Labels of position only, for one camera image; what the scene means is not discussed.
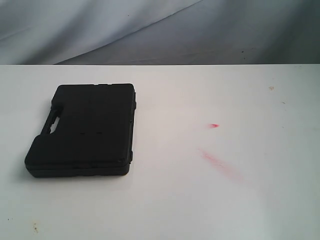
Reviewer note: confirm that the black plastic tool case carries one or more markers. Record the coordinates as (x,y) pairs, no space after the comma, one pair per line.
(88,132)

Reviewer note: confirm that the white backdrop cloth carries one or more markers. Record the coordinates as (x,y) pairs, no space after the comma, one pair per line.
(159,32)

